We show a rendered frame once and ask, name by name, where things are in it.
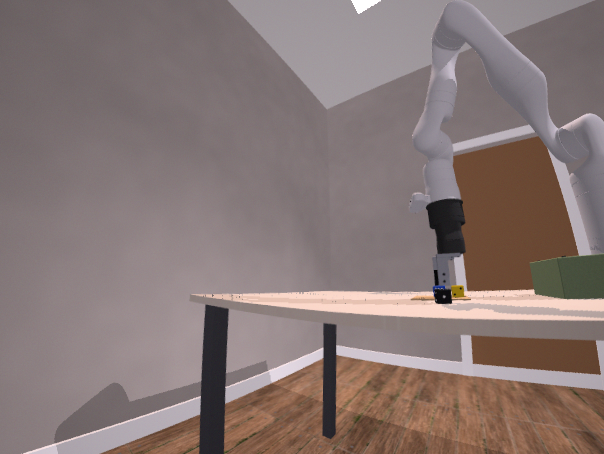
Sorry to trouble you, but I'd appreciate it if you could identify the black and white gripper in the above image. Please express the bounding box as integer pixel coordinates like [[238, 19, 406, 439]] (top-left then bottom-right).
[[409, 179, 466, 286]]

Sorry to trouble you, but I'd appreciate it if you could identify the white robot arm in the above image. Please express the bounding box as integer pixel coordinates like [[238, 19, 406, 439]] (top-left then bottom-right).
[[412, 0, 604, 255]]

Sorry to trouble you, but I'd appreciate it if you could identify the black die with white pips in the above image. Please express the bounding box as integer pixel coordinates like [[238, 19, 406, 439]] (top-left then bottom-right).
[[434, 289, 452, 304]]

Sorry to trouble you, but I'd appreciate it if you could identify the yellow die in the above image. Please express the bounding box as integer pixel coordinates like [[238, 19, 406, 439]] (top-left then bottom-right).
[[451, 285, 464, 297]]

